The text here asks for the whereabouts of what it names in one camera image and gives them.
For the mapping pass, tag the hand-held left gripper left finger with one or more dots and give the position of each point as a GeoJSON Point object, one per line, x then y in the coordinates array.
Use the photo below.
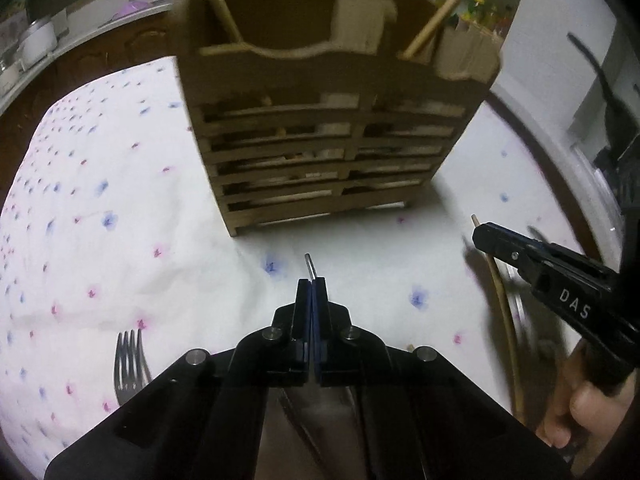
{"type": "Point", "coordinates": [304, 320]}

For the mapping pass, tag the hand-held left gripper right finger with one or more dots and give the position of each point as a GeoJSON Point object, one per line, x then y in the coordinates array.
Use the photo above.
{"type": "Point", "coordinates": [320, 320]}

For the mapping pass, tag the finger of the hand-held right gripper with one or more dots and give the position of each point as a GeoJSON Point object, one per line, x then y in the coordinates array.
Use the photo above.
{"type": "Point", "coordinates": [505, 231]}
{"type": "Point", "coordinates": [505, 255]}

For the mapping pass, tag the metal spoon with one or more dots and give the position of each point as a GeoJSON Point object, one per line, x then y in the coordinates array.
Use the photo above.
{"type": "Point", "coordinates": [311, 267]}

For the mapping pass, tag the wooden slatted utensil holder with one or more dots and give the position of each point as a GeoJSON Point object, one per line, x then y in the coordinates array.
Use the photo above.
{"type": "Point", "coordinates": [325, 160]}

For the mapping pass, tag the metal fork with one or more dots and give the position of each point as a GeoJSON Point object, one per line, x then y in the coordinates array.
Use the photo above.
{"type": "Point", "coordinates": [131, 370]}

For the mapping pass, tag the person's right hand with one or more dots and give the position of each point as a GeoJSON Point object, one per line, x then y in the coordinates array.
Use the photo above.
{"type": "Point", "coordinates": [585, 410]}

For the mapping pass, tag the black wok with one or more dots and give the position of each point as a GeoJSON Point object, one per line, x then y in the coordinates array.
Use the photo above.
{"type": "Point", "coordinates": [597, 75]}

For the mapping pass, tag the floral white tablecloth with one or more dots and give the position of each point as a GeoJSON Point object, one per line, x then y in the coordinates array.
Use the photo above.
{"type": "Point", "coordinates": [125, 210]}

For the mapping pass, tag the red condiment bottle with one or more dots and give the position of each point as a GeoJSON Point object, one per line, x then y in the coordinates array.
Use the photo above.
{"type": "Point", "coordinates": [508, 19]}

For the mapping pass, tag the amber condiment bottle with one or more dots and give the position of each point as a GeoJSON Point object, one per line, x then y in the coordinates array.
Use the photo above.
{"type": "Point", "coordinates": [493, 16]}

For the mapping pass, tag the yellow-capped condiment bottle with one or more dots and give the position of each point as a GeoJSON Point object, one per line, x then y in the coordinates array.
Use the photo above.
{"type": "Point", "coordinates": [478, 7]}

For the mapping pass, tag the purple plastic basin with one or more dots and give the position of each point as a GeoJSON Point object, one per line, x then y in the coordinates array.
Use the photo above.
{"type": "Point", "coordinates": [131, 10]}

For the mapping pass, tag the small white electric pot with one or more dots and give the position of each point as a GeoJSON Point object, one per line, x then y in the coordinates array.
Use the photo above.
{"type": "Point", "coordinates": [10, 76]}

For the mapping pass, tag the white round rice cooker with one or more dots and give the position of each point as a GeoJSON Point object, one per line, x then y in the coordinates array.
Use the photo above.
{"type": "Point", "coordinates": [35, 40]}

